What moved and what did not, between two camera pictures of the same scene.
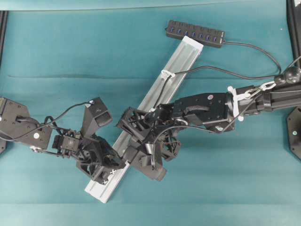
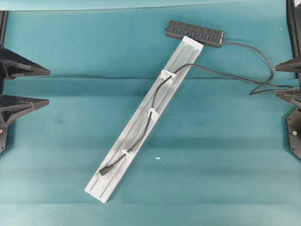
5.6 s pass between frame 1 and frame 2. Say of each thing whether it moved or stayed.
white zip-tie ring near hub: stayed
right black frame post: stayed
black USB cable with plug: moved
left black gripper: moved
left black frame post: stayed
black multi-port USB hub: stayed
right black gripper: moved
